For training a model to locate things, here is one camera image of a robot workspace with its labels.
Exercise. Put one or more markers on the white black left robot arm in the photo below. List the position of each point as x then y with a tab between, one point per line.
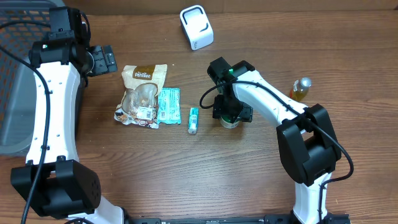
53	182

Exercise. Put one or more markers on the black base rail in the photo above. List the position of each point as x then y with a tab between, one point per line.
267	219

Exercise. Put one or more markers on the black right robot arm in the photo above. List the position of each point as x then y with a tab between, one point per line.
305	135

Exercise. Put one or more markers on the teal white wet wipes pack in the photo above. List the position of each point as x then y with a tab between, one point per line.
169	106

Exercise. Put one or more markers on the teal snack packet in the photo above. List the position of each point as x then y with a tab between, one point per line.
193	121

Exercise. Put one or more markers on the brown white snack packet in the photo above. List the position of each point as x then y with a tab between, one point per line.
139	104

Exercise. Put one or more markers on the yellow dish soap bottle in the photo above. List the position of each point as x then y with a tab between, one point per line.
300	89

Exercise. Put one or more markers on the green lid white jar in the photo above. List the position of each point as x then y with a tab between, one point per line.
227	123

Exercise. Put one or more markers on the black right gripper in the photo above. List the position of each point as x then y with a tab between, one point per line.
222	111

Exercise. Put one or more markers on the grey plastic mesh basket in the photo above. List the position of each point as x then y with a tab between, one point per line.
18	91

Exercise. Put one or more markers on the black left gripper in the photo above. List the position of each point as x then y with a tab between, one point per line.
106	63

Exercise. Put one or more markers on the white black barcode scanner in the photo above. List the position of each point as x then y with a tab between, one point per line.
196	27

